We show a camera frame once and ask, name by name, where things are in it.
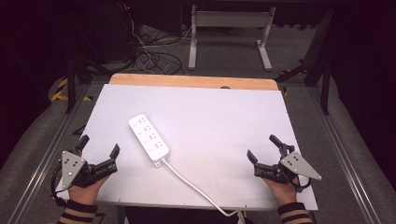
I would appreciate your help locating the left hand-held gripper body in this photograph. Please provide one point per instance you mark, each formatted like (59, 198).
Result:
(72, 168)

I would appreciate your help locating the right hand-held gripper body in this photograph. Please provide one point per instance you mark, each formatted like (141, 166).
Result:
(297, 165)

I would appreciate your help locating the person's left hand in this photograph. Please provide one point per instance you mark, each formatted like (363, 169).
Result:
(84, 194)

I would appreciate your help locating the white metal desk frame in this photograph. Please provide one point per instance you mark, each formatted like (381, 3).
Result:
(232, 20)

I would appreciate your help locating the person's right hand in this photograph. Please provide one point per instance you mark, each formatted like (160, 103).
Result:
(285, 193)

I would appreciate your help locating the aluminium floor rail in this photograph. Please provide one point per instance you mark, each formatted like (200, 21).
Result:
(46, 158)
(342, 155)

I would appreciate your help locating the wooden table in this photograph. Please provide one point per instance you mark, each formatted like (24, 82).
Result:
(186, 81)

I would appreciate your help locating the white power strip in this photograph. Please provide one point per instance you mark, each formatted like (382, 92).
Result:
(149, 138)

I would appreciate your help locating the black equipment box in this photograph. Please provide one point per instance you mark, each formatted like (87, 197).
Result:
(121, 31)

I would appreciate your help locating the black metal stand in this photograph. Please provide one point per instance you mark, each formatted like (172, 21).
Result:
(71, 84)
(325, 84)

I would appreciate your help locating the white board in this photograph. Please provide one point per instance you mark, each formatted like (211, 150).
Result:
(211, 124)

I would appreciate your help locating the yellow black hazard tape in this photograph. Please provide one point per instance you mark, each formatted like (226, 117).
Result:
(59, 93)

